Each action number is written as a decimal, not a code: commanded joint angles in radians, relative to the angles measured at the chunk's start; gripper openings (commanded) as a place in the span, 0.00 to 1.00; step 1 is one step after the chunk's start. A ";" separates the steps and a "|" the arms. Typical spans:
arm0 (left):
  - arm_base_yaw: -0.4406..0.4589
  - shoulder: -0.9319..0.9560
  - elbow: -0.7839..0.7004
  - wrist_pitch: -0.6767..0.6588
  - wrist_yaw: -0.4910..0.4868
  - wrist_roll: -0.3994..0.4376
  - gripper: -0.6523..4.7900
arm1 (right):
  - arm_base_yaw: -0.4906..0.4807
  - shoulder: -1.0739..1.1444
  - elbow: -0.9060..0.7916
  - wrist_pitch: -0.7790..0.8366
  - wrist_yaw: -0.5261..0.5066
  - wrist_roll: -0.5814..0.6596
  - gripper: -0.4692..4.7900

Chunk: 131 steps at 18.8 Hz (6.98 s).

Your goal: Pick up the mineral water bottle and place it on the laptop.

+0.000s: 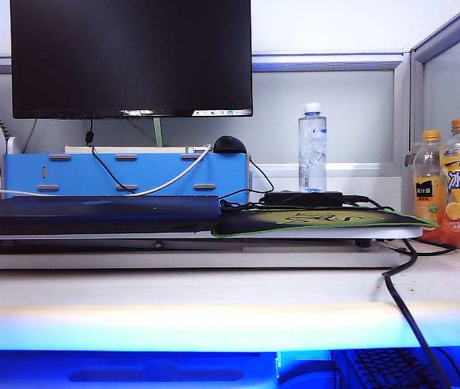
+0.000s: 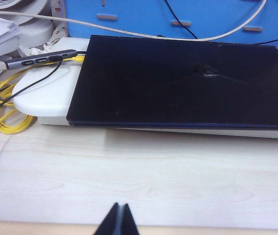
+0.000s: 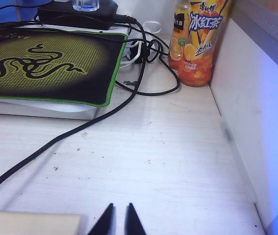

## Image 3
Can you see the blue wooden desk organizer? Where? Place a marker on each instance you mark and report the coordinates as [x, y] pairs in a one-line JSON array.
[[1, 9]]

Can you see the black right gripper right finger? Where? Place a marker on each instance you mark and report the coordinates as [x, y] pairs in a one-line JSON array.
[[133, 225]]

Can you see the orange juice bottle black label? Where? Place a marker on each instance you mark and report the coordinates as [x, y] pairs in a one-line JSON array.
[[181, 23]]

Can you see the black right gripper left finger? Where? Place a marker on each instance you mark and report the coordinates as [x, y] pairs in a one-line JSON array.
[[104, 225]]

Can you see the iced tea bottle yellow label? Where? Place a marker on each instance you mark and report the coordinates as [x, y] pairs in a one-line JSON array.
[[197, 61]]

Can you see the black green snake mouse pad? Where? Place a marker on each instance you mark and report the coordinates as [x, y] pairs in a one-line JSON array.
[[55, 61]]

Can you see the grey side partition rail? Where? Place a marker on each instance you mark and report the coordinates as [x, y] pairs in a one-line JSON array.
[[271, 31]]

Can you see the beige flat block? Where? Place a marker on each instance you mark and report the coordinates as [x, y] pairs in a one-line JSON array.
[[31, 224]]

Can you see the clear mineral water bottle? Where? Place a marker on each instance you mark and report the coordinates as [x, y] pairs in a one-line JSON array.
[[86, 5]]

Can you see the white round cup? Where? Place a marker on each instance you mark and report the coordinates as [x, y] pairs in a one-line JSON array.
[[151, 31]]

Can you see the black computer mouse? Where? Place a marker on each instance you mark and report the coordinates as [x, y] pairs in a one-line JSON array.
[[111, 7]]

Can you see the black power adapter brick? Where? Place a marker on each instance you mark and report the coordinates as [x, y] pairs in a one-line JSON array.
[[75, 18]]

